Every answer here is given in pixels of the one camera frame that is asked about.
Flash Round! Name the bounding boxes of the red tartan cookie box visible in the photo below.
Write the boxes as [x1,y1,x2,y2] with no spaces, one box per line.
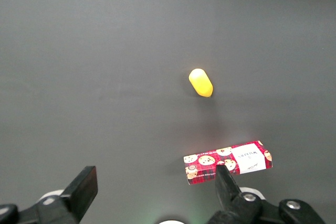
[183,140,273,185]

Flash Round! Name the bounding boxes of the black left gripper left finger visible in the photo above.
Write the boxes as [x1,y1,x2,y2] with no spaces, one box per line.
[36,165,99,224]

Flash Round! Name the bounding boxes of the yellow lemon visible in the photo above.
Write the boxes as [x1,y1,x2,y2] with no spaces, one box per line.
[188,68,214,98]

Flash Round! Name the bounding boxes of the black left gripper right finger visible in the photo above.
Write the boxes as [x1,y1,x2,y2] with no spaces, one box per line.
[208,165,264,224]

